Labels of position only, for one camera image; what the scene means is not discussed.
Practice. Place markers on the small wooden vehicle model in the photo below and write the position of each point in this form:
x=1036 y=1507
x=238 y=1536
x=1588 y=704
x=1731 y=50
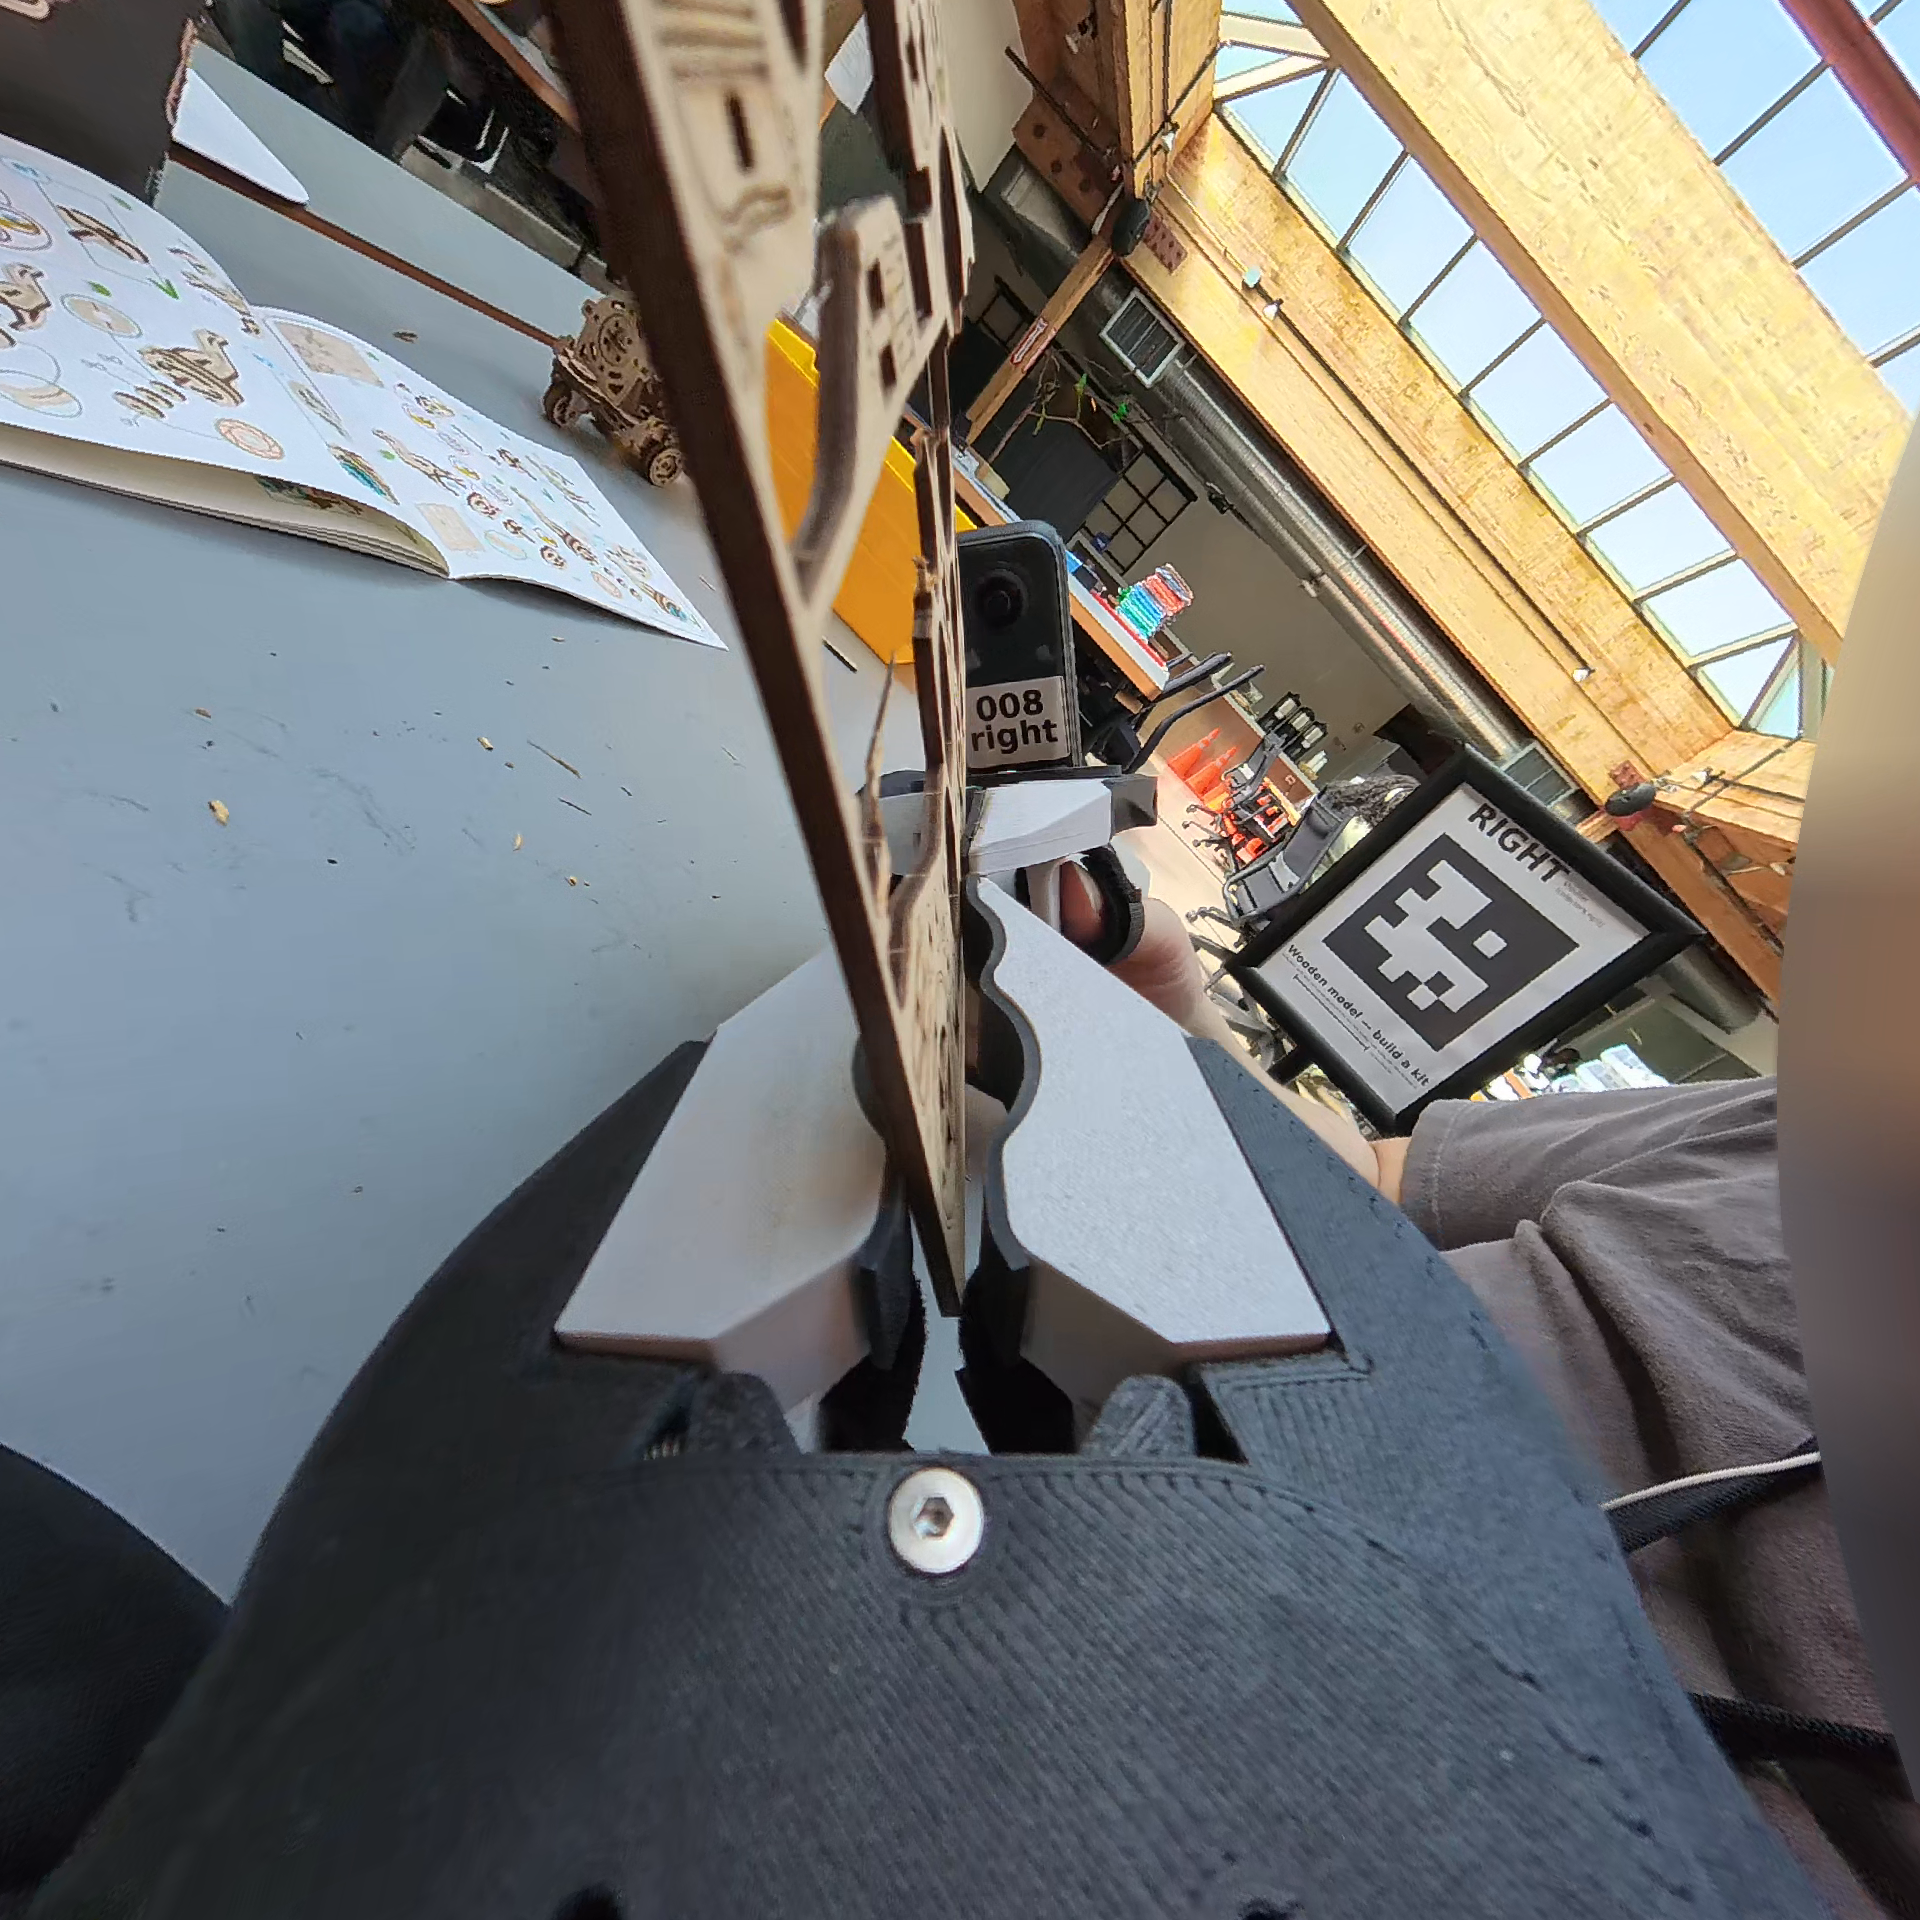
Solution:
x=614 y=375

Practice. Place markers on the black textured wrist rest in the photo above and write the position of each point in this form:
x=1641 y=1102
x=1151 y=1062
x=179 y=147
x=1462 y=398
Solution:
x=91 y=1650

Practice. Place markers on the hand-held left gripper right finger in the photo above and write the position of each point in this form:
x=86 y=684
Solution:
x=1154 y=1200

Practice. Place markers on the framed right marker sign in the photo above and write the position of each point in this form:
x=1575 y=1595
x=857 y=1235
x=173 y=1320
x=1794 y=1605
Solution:
x=1440 y=945

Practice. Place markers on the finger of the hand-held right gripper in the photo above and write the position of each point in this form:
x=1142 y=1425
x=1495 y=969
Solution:
x=908 y=832
x=1050 y=825

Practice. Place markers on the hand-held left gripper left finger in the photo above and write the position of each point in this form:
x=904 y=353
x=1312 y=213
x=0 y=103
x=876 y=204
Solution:
x=721 y=1200

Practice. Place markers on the laser-cut wooden parts sheet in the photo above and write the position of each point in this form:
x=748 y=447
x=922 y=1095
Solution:
x=660 y=224

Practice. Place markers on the person's right hand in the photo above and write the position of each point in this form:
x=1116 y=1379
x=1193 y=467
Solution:
x=1170 y=969

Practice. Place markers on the white instruction booklet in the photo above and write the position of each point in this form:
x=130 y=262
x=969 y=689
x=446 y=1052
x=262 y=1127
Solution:
x=300 y=391

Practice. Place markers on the person's right forearm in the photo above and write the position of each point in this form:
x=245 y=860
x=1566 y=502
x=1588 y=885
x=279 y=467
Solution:
x=1388 y=1166

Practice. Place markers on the yellow plastic bin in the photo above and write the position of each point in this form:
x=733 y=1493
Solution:
x=879 y=585

